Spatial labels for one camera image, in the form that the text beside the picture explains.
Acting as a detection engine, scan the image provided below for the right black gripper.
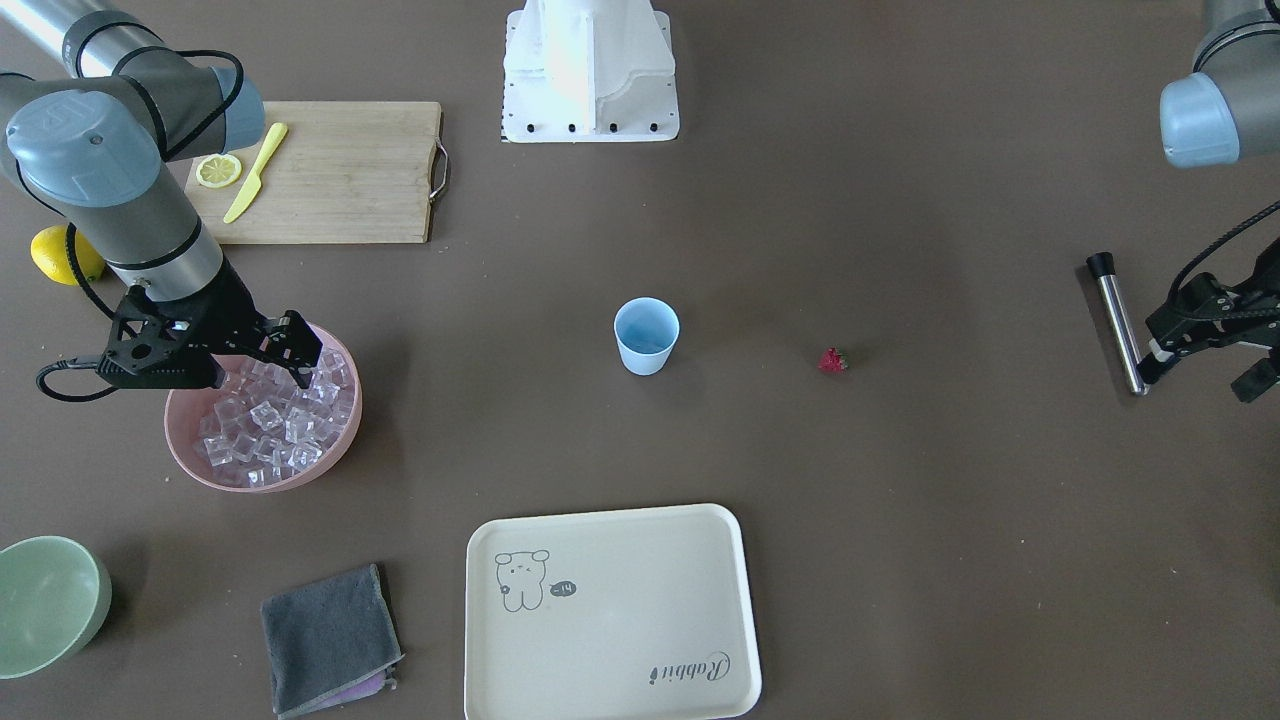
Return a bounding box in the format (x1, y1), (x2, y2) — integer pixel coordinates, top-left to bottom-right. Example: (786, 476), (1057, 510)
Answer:
(96, 263), (323, 389)

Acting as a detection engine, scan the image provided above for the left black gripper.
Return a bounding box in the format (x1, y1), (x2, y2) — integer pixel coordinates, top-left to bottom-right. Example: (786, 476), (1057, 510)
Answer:
(1137, 240), (1279, 404)

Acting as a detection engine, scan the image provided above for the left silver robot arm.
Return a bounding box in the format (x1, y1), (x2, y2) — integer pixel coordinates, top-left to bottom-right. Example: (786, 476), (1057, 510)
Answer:
(1138, 1), (1279, 404)

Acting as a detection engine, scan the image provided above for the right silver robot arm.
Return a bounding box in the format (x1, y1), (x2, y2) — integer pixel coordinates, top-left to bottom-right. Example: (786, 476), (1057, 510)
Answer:
(1, 1), (323, 391)

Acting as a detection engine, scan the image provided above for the pink bowl of ice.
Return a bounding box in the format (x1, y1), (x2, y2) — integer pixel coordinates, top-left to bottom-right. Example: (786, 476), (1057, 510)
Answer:
(164, 327), (364, 493)

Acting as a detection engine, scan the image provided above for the light blue plastic cup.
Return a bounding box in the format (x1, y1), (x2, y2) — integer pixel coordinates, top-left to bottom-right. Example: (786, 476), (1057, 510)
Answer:
(613, 297), (680, 375)

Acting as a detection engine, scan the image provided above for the steel muddler black tip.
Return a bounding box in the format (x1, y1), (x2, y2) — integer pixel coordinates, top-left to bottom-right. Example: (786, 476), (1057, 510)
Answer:
(1085, 252), (1149, 397)

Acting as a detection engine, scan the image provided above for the wooden cutting board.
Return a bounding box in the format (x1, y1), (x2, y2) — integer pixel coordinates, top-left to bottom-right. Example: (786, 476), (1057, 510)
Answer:
(186, 101), (447, 246)

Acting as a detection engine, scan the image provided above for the lemon slice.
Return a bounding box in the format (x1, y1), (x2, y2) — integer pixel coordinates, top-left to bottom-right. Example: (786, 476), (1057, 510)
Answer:
(195, 154), (243, 190)

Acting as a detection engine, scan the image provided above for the yellow plastic knife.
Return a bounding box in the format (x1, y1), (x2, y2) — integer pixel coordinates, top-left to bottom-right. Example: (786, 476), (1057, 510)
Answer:
(221, 122), (289, 224)

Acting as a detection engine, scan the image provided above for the whole yellow lemon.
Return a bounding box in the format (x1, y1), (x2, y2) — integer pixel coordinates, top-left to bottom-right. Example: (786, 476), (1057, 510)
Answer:
(29, 224), (106, 286)

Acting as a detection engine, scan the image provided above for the grey folded cloth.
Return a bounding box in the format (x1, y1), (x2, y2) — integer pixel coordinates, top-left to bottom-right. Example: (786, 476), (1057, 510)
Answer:
(260, 564), (404, 719)

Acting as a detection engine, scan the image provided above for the green ceramic bowl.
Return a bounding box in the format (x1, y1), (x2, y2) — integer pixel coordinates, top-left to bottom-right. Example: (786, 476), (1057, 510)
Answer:
(1, 536), (113, 680)

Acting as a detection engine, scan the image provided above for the red strawberry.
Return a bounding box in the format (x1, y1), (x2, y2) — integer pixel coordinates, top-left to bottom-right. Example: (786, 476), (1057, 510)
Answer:
(817, 347), (849, 373)

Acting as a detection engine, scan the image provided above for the cream rabbit tray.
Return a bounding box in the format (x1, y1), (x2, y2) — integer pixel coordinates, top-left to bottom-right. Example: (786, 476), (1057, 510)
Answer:
(463, 503), (763, 719)

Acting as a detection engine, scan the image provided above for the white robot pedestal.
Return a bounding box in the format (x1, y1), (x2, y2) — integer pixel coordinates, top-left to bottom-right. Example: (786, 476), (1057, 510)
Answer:
(500, 1), (681, 143)

